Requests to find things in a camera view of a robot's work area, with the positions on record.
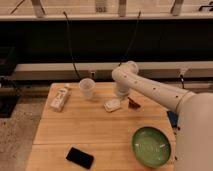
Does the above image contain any black phone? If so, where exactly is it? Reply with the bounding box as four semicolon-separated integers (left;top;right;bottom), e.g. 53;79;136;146
66;147;94;169

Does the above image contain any right black hanging cable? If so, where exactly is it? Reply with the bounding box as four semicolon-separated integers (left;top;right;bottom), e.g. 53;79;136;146
118;10;142;67

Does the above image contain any dark red oblong object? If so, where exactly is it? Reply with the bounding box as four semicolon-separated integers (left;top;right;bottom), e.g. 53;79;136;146
128;98;141;109

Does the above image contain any blue connector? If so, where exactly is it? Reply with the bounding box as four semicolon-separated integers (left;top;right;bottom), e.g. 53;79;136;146
167;111;178;127

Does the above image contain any green bowl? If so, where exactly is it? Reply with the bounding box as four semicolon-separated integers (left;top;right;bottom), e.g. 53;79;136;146
132;127;172;168

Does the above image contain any black hanging cable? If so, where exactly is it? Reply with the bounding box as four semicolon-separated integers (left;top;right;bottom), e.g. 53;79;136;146
118;10;142;67
62;11;82;81

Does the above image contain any clear plastic cup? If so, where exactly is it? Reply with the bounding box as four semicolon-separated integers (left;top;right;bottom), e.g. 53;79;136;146
79;78;95;100

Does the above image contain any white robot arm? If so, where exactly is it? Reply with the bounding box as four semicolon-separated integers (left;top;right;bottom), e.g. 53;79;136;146
112;61;213;171

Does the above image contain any left black hanging cable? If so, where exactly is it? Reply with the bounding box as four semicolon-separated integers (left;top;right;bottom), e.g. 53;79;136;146
62;11;82;81

